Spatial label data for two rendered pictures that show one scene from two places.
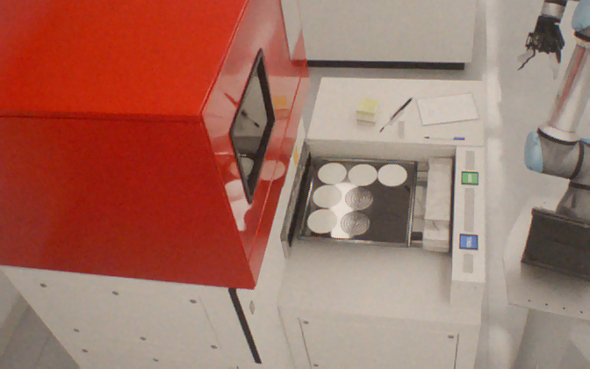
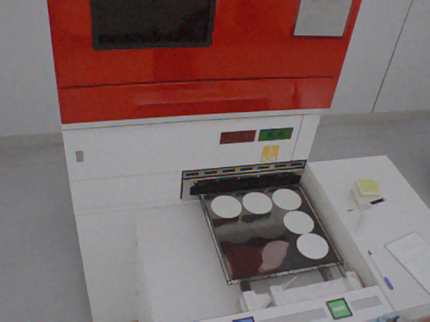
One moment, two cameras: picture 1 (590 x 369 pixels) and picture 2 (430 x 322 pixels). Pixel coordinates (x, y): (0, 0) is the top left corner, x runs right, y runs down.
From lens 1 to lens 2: 127 cm
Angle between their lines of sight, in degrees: 37
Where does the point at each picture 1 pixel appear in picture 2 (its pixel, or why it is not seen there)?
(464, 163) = (358, 299)
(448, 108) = (424, 262)
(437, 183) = (329, 291)
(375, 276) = (193, 274)
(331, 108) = (354, 170)
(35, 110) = not seen: outside the picture
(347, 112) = not seen: hidden behind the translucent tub
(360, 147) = (327, 207)
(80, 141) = not seen: outside the picture
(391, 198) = (281, 252)
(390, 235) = (233, 263)
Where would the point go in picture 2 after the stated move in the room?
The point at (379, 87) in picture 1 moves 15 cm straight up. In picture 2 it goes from (408, 198) to (424, 165)
